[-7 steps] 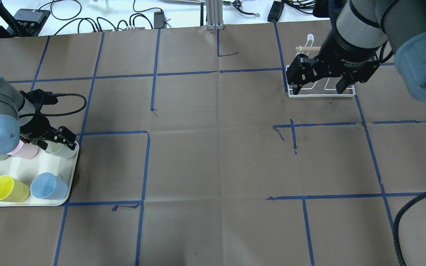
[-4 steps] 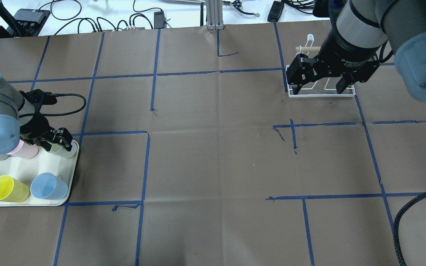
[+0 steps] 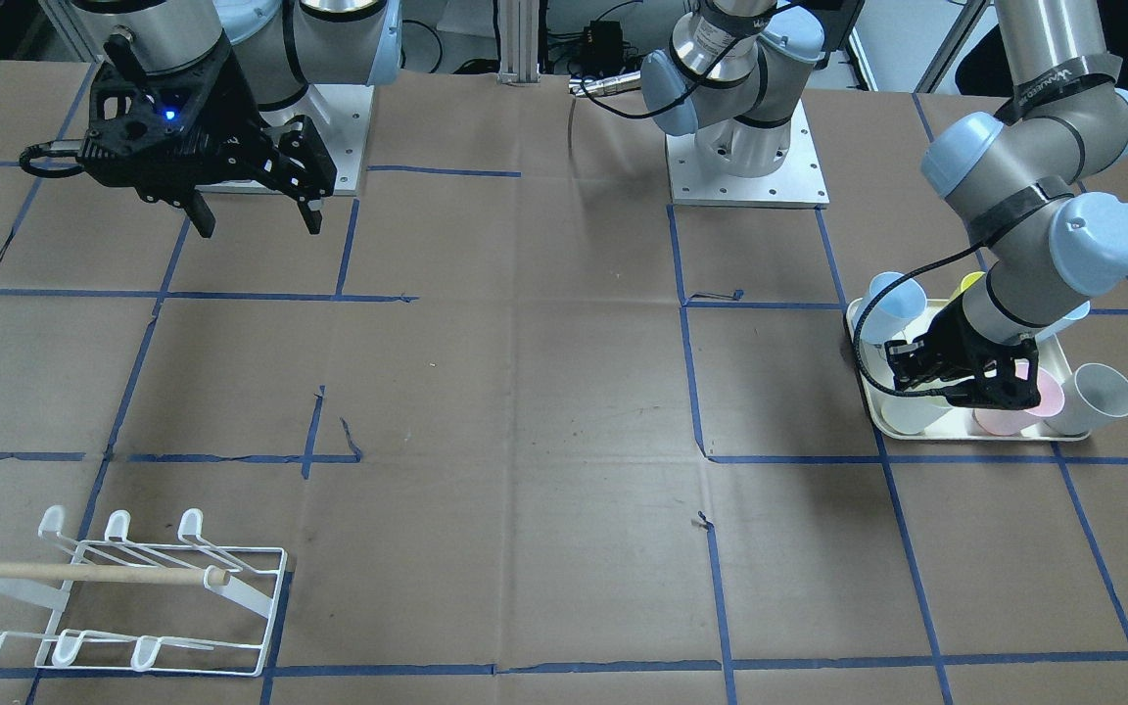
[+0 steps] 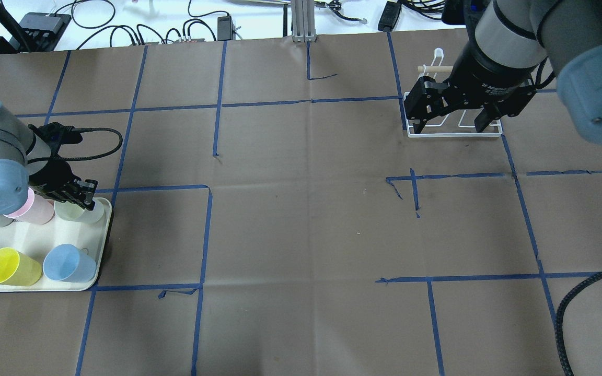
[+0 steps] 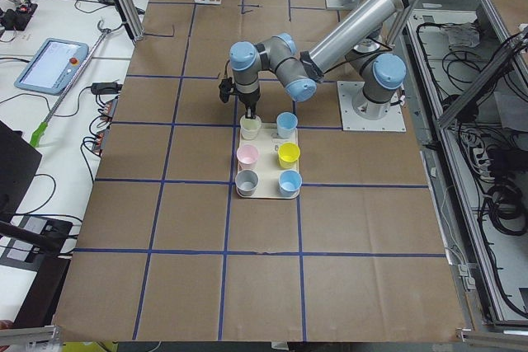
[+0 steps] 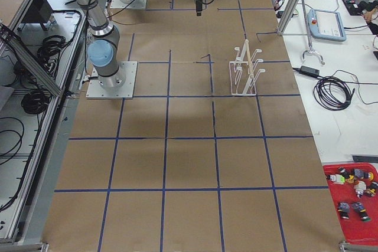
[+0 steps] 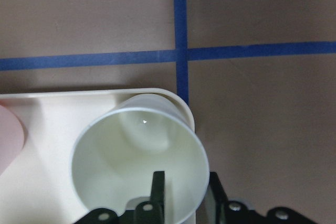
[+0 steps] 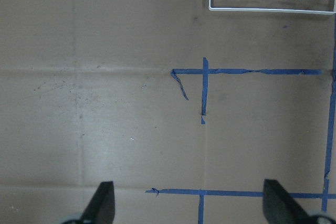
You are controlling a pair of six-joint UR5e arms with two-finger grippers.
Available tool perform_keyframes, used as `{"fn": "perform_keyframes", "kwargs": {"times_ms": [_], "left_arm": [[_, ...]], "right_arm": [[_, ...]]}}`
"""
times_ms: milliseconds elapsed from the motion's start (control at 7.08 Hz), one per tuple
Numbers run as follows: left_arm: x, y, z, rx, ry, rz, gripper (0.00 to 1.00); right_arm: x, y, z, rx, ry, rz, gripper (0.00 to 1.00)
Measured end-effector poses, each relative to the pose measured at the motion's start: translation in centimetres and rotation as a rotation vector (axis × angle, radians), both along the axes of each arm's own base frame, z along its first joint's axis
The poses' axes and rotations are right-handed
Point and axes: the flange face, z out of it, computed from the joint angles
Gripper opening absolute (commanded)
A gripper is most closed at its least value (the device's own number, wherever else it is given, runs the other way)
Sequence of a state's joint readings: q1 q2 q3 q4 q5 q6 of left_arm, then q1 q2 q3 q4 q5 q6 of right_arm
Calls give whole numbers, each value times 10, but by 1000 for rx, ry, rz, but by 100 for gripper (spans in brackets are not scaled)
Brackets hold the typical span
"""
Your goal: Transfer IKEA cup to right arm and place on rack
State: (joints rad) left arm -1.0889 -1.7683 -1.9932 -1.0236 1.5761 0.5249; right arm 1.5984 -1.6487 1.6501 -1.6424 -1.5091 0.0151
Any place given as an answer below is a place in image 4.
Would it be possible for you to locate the white wire cup rack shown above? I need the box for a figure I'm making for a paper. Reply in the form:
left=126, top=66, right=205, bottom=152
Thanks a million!
left=404, top=47, right=503, bottom=139

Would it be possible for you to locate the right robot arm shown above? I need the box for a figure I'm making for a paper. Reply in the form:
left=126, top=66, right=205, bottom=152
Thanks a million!
left=403, top=1, right=602, bottom=145

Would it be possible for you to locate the pink ikea cup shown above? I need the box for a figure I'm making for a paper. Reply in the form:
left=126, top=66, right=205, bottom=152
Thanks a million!
left=5, top=188, right=55, bottom=225

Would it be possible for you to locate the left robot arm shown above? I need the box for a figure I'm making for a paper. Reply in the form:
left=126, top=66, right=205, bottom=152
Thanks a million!
left=0, top=102, right=97, bottom=216

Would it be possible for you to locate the white ikea cup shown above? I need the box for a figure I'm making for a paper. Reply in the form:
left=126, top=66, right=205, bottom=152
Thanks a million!
left=53, top=200, right=105, bottom=224

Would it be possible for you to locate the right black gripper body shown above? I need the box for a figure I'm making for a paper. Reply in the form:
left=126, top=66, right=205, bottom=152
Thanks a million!
left=445, top=40, right=537, bottom=113

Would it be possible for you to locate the cream plastic tray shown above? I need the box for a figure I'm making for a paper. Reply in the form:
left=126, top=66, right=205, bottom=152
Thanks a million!
left=0, top=197, right=113, bottom=292

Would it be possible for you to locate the light blue ikea cup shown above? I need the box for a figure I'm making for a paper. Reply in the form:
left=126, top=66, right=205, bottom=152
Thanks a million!
left=42, top=244, right=97, bottom=283

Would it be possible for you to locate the aluminium frame post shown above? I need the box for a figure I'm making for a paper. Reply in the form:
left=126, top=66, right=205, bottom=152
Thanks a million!
left=291, top=0, right=316, bottom=42

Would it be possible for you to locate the yellow ikea cup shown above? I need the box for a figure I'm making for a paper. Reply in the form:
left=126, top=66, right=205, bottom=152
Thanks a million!
left=0, top=248, right=42, bottom=287

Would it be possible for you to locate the black power adapter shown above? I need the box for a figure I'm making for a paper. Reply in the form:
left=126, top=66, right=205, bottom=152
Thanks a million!
left=377, top=1, right=402, bottom=32

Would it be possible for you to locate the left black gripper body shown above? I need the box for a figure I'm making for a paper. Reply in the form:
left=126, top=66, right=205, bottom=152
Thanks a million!
left=28, top=157, right=83, bottom=202

